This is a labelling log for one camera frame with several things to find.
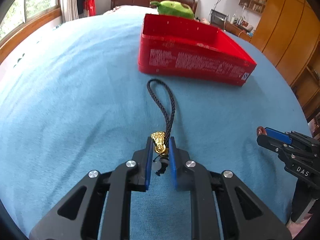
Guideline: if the green avocado plush toy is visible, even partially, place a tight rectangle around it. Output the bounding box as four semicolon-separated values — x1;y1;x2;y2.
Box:
150;0;194;20

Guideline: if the wooden desk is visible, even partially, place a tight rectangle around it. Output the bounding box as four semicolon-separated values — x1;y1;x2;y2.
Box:
225;22;251;42

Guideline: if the blue bed cover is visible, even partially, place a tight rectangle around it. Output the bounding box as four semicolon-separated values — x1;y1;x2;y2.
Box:
1;8;310;234

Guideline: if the wall shelf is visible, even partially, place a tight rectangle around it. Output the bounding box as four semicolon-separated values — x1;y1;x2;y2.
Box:
239;0;267;15

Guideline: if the wooden wardrobe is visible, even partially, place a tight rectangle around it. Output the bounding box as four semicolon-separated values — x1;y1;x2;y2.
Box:
251;0;319;119

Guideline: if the large wooden frame window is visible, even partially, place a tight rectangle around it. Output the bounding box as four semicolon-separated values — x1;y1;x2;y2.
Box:
1;0;62;62

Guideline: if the red tin box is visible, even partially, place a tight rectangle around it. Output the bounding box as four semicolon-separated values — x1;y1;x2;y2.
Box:
138;14;257;86

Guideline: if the left beige curtain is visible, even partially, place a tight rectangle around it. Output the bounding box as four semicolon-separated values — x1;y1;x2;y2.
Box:
59;0;79;23

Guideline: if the black cord gold charm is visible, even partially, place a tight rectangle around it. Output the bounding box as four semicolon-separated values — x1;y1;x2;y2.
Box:
146;78;176;176

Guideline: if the black office chair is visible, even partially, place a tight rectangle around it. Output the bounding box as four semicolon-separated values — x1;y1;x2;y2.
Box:
209;9;228;30

